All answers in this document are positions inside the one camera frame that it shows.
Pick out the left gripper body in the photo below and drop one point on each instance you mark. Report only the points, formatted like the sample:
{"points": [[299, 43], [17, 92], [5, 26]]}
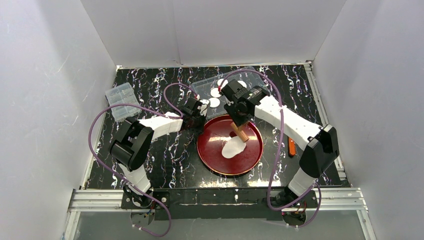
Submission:
{"points": [[197, 117]]}

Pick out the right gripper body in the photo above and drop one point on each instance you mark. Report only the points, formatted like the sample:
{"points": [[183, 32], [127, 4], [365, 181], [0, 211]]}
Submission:
{"points": [[239, 118]]}

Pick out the wooden dough roller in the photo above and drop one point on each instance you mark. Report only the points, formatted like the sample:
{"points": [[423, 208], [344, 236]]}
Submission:
{"points": [[239, 130]]}

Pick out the round red tray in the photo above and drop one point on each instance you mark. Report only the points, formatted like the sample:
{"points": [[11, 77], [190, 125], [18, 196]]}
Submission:
{"points": [[216, 133]]}

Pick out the white dough ball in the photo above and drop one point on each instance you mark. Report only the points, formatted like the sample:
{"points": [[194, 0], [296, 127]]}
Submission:
{"points": [[233, 147]]}

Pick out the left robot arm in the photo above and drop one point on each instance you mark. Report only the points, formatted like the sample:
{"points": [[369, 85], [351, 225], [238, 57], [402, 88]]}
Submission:
{"points": [[131, 145]]}

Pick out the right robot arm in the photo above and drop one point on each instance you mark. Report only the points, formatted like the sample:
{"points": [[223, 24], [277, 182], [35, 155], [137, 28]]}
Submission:
{"points": [[319, 143]]}

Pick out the flat white dumpling wrapper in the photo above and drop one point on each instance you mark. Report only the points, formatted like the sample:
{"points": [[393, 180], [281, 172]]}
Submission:
{"points": [[215, 93], [222, 82], [242, 83], [214, 102]]}

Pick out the clear compartment screw box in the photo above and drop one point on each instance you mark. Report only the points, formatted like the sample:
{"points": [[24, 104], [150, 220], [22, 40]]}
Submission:
{"points": [[122, 94]]}

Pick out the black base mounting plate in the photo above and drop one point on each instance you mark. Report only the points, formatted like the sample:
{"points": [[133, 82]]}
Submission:
{"points": [[215, 203]]}

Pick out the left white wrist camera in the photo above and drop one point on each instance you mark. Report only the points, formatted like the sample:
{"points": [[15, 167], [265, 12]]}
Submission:
{"points": [[205, 104]]}

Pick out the aluminium frame rail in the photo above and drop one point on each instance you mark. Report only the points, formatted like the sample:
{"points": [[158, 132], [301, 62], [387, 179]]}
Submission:
{"points": [[96, 200]]}

